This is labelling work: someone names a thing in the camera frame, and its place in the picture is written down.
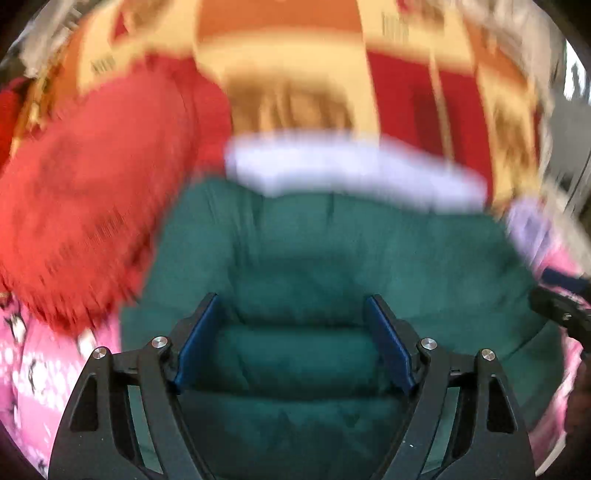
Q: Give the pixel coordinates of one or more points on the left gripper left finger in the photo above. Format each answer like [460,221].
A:
[123,419]

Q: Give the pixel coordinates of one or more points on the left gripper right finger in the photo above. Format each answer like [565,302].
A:
[463,420]

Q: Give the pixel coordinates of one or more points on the green puffer jacket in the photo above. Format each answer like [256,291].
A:
[293,386]

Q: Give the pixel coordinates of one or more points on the lavender fleece garment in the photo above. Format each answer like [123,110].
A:
[530,231]

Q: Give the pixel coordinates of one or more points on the pink penguin bedsheet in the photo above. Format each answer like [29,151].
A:
[39,369]

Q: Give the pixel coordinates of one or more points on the lavender folded garment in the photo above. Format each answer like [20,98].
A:
[389,171]

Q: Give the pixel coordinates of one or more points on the orange red rose blanket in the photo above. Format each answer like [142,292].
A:
[421,72]

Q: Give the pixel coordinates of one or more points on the red ruffled pillow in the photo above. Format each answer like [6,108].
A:
[83,198]

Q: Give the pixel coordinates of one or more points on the beige floral quilt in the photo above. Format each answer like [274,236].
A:
[526,33]

